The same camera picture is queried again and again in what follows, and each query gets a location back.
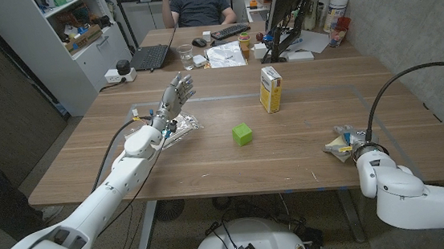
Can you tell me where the yellow and white carton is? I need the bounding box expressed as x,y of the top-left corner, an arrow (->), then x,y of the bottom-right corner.
257,64 -> 286,116

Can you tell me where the black round plug adapter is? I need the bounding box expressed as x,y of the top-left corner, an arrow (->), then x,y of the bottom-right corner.
115,59 -> 132,76

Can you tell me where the white square box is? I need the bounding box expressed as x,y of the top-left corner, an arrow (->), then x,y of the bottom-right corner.
253,43 -> 269,60

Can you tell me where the cardboard box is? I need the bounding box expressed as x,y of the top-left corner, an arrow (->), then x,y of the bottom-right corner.
62,23 -> 105,56

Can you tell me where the white power strip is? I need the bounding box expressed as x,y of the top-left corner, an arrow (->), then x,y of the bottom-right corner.
104,66 -> 138,85

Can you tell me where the white paper sheet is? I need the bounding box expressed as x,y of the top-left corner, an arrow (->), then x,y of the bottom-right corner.
286,27 -> 332,57

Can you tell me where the green cube block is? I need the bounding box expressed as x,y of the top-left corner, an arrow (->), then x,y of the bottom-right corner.
230,121 -> 255,148

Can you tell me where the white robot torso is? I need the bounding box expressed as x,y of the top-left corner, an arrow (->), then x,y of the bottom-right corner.
189,212 -> 309,249

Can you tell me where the silver plastic sheet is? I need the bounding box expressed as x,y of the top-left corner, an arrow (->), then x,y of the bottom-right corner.
203,39 -> 248,70

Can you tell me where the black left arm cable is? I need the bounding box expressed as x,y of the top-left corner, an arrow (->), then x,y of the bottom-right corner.
84,115 -> 161,194

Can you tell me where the black keyboard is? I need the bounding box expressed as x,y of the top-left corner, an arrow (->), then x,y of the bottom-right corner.
210,22 -> 252,42

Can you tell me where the pale yellow sponge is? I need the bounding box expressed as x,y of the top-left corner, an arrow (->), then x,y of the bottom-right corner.
321,132 -> 356,165

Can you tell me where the black computer mouse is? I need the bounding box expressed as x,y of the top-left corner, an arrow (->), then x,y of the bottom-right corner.
191,36 -> 209,49

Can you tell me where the seated person in dark shirt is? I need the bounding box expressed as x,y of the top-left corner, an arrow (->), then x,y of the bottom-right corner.
160,0 -> 238,31

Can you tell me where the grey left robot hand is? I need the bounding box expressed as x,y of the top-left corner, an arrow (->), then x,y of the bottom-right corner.
147,71 -> 200,132

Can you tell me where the white canister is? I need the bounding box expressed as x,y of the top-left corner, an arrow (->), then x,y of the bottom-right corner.
320,0 -> 352,34

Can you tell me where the black laptop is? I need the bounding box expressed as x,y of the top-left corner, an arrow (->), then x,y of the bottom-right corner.
128,43 -> 172,73

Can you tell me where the clear drinking glass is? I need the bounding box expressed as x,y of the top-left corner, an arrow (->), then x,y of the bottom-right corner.
176,43 -> 196,71

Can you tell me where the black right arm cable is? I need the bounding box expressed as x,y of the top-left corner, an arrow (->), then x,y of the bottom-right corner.
357,61 -> 444,145

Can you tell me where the colourful stacking toy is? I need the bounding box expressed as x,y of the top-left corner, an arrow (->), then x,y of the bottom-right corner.
237,31 -> 252,48

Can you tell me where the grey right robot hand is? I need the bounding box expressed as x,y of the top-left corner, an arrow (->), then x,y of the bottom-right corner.
331,121 -> 381,161

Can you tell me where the white charger block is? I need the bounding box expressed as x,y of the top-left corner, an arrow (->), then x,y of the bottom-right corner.
192,53 -> 209,69

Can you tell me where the flat white box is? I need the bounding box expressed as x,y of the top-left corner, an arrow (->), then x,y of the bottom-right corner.
286,50 -> 316,63

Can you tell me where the grey metal table leg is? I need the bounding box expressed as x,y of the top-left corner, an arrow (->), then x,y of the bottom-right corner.
134,199 -> 163,249
335,186 -> 367,247

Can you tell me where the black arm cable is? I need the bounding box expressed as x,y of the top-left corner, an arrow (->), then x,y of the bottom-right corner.
84,115 -> 161,194
357,61 -> 444,145

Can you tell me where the white shelf cabinet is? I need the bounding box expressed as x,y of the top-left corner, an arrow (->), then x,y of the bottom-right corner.
0,0 -> 138,124

